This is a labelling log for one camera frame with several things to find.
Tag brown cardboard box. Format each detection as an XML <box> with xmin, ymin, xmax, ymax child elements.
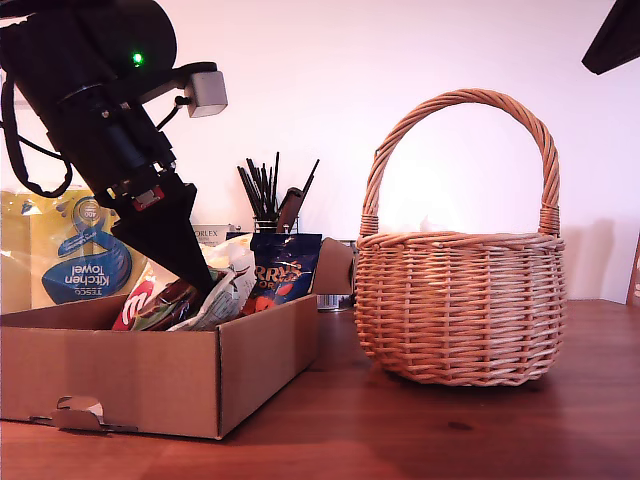
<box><xmin>0</xmin><ymin>237</ymin><xmax>355</xmax><ymax>441</ymax></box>

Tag single slanted black stick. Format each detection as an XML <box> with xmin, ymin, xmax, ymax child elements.
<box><xmin>295</xmin><ymin>159</ymin><xmax>320</xmax><ymax>204</ymax></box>

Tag thick black looped cable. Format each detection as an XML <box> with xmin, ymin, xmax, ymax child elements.
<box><xmin>0</xmin><ymin>74</ymin><xmax>74</xmax><ymax>199</ymax></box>

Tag tin can with white label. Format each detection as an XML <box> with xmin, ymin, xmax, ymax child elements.
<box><xmin>317</xmin><ymin>239</ymin><xmax>358</xmax><ymax>313</ymax></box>

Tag blue Terry's orange eggs bag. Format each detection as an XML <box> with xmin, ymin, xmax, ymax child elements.
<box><xmin>239</xmin><ymin>232</ymin><xmax>324</xmax><ymax>317</ymax></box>

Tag short black camera cable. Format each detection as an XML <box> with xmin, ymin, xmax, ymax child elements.
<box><xmin>157</xmin><ymin>96</ymin><xmax>194</xmax><ymax>132</ymax></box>

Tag bundle of black sticks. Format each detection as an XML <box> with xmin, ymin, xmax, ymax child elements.
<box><xmin>236</xmin><ymin>152</ymin><xmax>281</xmax><ymax>222</ymax></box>

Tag white Porlex box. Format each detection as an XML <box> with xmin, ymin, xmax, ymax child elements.
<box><xmin>192</xmin><ymin>224</ymin><xmax>252</xmax><ymax>247</ymax></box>

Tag white tissue paper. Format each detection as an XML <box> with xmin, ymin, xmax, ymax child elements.
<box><xmin>418</xmin><ymin>214</ymin><xmax>449</xmax><ymax>234</ymax></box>

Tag woven wicker basket with handle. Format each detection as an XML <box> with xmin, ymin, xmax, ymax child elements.
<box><xmin>353</xmin><ymin>88</ymin><xmax>568</xmax><ymax>389</ymax></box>

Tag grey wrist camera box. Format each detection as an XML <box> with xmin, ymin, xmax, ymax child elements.
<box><xmin>130</xmin><ymin>62</ymin><xmax>229</xmax><ymax>120</ymax></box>

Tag white Galaxy eggs bag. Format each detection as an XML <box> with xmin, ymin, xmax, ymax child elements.
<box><xmin>134</xmin><ymin>264</ymin><xmax>257</xmax><ymax>333</ymax></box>

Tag red cream Maltesers bag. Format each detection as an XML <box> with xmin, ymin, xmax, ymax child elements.
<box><xmin>112</xmin><ymin>233</ymin><xmax>255</xmax><ymax>332</ymax></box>

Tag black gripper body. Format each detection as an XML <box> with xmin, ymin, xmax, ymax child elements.
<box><xmin>34</xmin><ymin>83</ymin><xmax>197</xmax><ymax>215</ymax></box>

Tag dark brown wooden spatula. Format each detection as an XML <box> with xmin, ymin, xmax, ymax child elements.
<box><xmin>274</xmin><ymin>187</ymin><xmax>304</xmax><ymax>234</ymax></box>

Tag wire utensil holder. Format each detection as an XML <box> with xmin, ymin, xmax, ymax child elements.
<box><xmin>252</xmin><ymin>214</ymin><xmax>301</xmax><ymax>236</ymax></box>

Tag yellow kitchen towel pack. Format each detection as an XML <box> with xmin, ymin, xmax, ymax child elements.
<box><xmin>0</xmin><ymin>187</ymin><xmax>154</xmax><ymax>315</ymax></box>

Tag wooden board with white dots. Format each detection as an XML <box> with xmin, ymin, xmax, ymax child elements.
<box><xmin>624</xmin><ymin>244</ymin><xmax>640</xmax><ymax>307</ymax></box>

